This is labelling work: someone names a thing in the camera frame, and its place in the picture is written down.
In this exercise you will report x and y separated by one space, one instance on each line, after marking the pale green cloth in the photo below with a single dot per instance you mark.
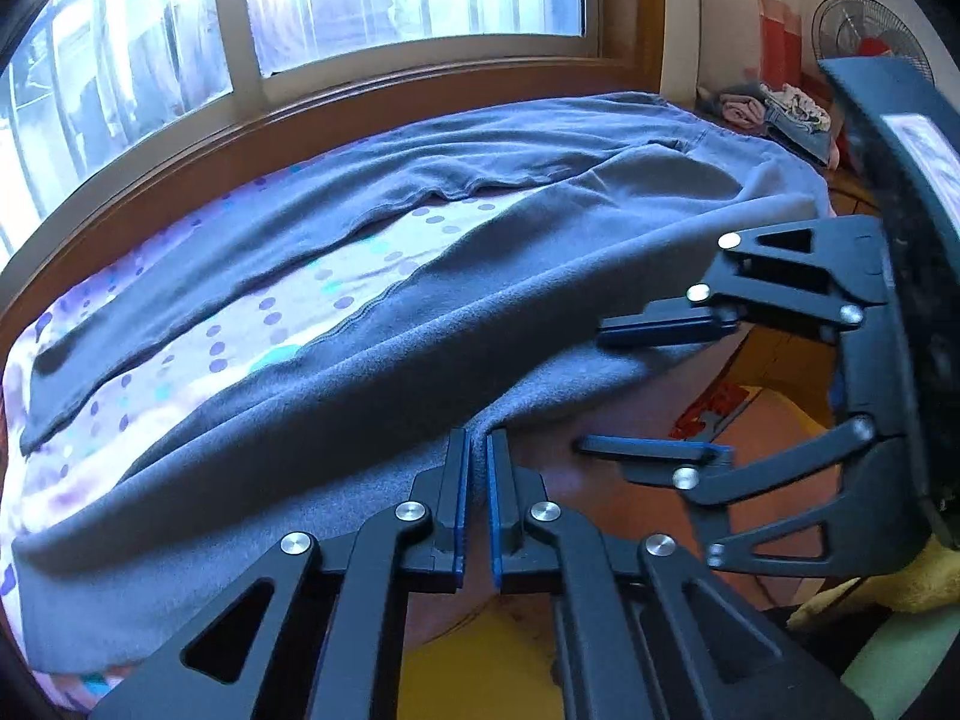
907 667

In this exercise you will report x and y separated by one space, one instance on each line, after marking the blue denim jeans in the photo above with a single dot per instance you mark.
799 139

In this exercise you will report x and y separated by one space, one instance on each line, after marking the pink garment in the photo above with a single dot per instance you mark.
739 111

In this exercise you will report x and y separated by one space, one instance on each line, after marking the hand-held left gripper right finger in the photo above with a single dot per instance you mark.
495 510

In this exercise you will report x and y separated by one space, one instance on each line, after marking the wooden window frame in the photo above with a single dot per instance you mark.
450 86

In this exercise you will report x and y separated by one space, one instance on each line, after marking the red patterned object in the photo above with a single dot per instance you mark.
712 409

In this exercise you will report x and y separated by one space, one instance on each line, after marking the electric fan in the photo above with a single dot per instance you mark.
862 22

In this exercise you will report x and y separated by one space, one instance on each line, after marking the white and red patterned cloth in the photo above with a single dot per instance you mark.
772 30

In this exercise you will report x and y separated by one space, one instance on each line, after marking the white star-print garment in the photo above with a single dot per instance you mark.
795 101

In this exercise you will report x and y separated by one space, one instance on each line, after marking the polka-dot bed sheet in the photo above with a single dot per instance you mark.
247 330

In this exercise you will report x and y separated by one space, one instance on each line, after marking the grey-blue fleece pants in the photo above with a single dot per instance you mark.
450 300

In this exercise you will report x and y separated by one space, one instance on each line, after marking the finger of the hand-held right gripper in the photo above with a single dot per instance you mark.
652 451
660 330

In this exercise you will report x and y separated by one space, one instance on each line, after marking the yellow stool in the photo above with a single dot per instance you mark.
480 660

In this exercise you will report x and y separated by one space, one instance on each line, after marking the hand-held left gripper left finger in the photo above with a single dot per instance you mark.
459 510

